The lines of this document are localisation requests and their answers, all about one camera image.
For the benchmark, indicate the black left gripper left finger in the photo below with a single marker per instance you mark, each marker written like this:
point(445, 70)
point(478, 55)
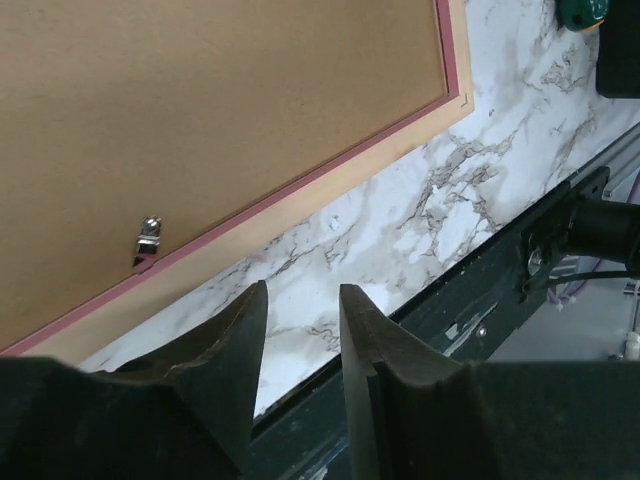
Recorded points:
point(182, 411)

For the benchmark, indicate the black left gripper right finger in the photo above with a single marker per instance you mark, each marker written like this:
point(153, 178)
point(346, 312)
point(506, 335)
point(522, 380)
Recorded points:
point(413, 413)

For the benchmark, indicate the pink picture frame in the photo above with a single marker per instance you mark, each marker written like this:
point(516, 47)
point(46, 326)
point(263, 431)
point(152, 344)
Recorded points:
point(148, 145)

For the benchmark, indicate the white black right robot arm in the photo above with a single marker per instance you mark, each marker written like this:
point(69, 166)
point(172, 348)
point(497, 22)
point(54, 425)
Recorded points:
point(589, 227)

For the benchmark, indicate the black plastic toolbox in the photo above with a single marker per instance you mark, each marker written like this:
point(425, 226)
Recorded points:
point(617, 67)

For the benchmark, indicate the aluminium extrusion rail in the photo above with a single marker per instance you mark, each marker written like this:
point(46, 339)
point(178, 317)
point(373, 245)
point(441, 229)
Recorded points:
point(621, 157)

